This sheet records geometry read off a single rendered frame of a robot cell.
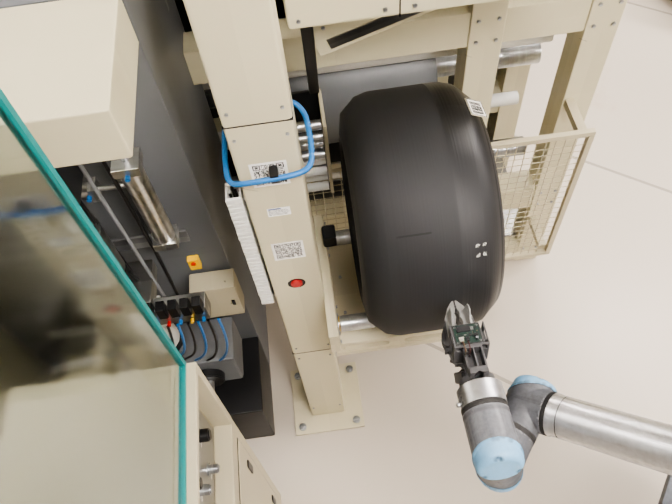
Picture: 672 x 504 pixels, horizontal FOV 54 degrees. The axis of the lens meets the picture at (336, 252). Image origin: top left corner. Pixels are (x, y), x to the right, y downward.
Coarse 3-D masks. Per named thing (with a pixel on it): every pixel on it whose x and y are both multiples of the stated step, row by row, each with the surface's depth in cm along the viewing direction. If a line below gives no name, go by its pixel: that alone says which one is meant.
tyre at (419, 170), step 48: (384, 96) 149; (432, 96) 146; (384, 144) 138; (432, 144) 137; (480, 144) 138; (384, 192) 135; (432, 192) 135; (480, 192) 135; (384, 240) 136; (432, 240) 136; (480, 240) 137; (384, 288) 141; (432, 288) 141; (480, 288) 142
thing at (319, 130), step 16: (304, 96) 189; (320, 96) 186; (320, 112) 187; (304, 128) 182; (320, 128) 183; (304, 144) 188; (320, 144) 188; (304, 160) 192; (320, 160) 195; (320, 176) 201
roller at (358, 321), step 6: (342, 318) 180; (348, 318) 180; (354, 318) 180; (360, 318) 180; (366, 318) 180; (342, 324) 180; (348, 324) 180; (354, 324) 180; (360, 324) 180; (366, 324) 180; (372, 324) 180; (342, 330) 180; (348, 330) 181
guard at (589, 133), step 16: (592, 128) 199; (496, 144) 199; (512, 144) 199; (528, 144) 200; (512, 160) 207; (560, 176) 217; (576, 176) 217; (560, 192) 225; (512, 208) 230; (560, 208) 233; (336, 224) 224; (560, 224) 240; (512, 240) 248; (512, 256) 256; (528, 256) 257
